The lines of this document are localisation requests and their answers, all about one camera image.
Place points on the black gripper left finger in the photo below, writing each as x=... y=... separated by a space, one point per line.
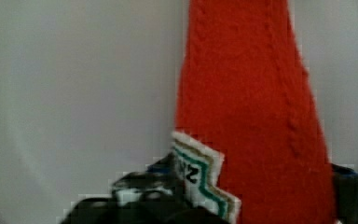
x=153 y=196

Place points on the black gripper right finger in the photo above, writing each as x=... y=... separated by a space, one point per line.
x=346 y=188

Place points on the red knitted ketchup bottle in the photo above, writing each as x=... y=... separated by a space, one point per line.
x=247 y=141

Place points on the grey round plate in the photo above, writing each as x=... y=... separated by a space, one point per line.
x=87 y=92

